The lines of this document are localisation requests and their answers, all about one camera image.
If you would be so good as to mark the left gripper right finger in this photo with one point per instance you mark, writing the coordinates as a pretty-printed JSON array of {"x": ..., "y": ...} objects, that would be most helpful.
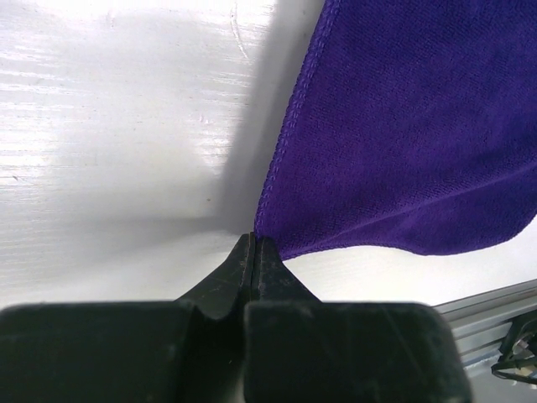
[{"x": 300, "y": 349}]

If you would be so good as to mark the aluminium rail frame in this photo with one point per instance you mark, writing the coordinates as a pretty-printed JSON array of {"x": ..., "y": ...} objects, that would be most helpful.
[{"x": 479, "y": 324}]

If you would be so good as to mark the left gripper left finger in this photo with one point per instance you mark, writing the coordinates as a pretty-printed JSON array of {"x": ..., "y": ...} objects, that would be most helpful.
[{"x": 183, "y": 350}]

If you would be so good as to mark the purple towel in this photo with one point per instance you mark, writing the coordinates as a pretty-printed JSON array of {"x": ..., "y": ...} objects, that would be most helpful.
[{"x": 412, "y": 125}]

